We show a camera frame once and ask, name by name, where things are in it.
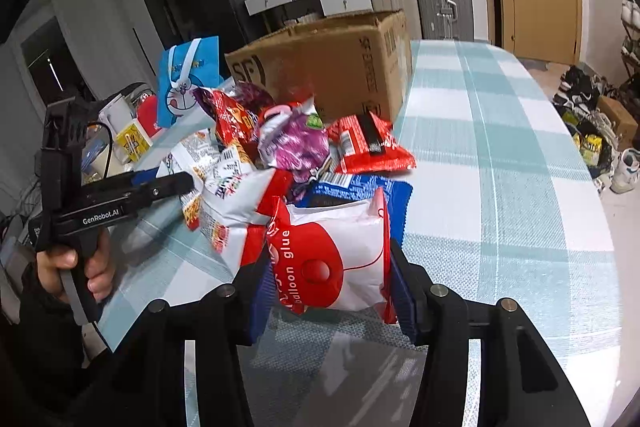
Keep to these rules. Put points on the blue Doraemon gift bag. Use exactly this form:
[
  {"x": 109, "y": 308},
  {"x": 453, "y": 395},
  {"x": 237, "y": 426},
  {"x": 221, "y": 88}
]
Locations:
[{"x": 182, "y": 68}]

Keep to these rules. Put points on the black trash bag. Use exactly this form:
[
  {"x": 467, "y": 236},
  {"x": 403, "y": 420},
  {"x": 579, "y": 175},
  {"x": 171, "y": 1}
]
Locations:
[{"x": 596, "y": 141}]

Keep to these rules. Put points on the red Oreo snack pack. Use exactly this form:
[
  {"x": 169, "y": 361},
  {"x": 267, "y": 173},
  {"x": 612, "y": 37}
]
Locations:
[{"x": 276, "y": 111}]

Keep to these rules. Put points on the yellow small box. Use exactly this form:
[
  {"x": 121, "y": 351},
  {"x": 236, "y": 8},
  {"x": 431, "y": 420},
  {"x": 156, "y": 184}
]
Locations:
[{"x": 134, "y": 140}]

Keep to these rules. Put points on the blue snack bag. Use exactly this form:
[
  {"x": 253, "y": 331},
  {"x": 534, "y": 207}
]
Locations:
[{"x": 335, "y": 189}]

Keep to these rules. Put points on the red snack pack black stripe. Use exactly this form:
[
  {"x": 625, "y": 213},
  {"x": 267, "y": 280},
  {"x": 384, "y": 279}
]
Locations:
[{"x": 365, "y": 143}]

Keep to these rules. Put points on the checkered teal tablecloth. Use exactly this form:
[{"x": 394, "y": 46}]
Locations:
[{"x": 502, "y": 206}]

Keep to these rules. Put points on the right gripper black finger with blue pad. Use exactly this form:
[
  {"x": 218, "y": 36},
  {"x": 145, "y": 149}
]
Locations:
[
  {"x": 521, "y": 382},
  {"x": 231, "y": 315}
]

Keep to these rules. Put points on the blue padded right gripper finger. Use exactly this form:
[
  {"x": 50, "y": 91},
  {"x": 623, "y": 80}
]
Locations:
[{"x": 143, "y": 176}]

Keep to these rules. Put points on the person's left hand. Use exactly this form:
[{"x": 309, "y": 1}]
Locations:
[{"x": 99, "y": 269}]

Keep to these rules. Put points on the purple white snack bag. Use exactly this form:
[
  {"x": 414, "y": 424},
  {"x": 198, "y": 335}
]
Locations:
[{"x": 298, "y": 143}]

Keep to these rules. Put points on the brown cardboard box on floor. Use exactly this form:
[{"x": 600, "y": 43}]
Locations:
[{"x": 624, "y": 125}]

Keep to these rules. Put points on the white sneaker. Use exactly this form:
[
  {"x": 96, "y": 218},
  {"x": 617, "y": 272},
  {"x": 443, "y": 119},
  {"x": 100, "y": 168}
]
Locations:
[{"x": 626, "y": 174}]

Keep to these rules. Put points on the shoe rack with shoes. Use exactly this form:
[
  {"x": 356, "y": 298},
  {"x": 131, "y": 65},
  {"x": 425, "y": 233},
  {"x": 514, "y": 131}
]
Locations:
[{"x": 629, "y": 16}]

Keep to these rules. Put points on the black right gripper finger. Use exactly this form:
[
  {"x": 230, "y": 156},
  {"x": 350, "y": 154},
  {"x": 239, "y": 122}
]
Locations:
[{"x": 160, "y": 187}]

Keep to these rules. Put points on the white mug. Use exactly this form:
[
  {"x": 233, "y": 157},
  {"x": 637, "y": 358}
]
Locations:
[{"x": 116, "y": 114}]

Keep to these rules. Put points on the dark purple candy bag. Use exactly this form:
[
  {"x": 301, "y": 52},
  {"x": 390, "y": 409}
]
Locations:
[{"x": 250, "y": 96}]

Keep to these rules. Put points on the red ring snack bag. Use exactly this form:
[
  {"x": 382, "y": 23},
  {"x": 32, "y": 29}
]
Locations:
[{"x": 233, "y": 123}]

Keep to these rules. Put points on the brown cardboard SF box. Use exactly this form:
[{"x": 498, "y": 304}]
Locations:
[{"x": 348, "y": 64}]

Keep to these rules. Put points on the white red balloon glue bag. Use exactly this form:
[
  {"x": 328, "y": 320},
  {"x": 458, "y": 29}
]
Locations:
[{"x": 335, "y": 258}]

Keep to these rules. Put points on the white red printed snack bag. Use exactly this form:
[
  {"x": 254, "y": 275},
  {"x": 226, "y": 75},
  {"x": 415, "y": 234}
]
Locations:
[{"x": 231, "y": 202}]

